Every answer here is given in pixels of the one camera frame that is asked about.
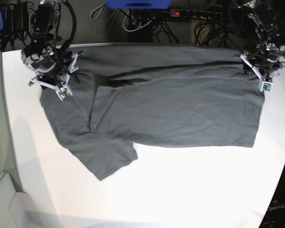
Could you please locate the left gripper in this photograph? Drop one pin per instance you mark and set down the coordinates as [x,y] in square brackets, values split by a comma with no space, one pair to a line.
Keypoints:
[264,67]

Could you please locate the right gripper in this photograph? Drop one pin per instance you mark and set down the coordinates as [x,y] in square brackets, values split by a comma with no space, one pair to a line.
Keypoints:
[51,77]

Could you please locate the dark grey t-shirt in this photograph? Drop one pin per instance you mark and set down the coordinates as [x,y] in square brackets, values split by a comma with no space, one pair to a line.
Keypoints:
[166,96]

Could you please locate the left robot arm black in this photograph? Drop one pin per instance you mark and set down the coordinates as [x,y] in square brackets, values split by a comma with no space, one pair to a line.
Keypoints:
[262,24]

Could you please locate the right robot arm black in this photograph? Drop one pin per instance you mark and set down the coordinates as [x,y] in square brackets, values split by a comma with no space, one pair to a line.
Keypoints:
[45,25]

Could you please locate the blue box overhead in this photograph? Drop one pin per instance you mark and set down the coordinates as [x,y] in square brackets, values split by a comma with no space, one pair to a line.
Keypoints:
[138,4]

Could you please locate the grey bin at left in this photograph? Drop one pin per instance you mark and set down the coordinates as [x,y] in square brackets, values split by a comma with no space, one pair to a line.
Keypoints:
[17,209]

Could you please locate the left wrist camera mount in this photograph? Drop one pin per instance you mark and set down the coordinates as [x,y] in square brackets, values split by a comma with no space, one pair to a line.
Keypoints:
[265,82]

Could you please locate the black power strip red switch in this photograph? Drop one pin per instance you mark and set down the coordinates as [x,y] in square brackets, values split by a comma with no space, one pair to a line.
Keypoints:
[195,14]

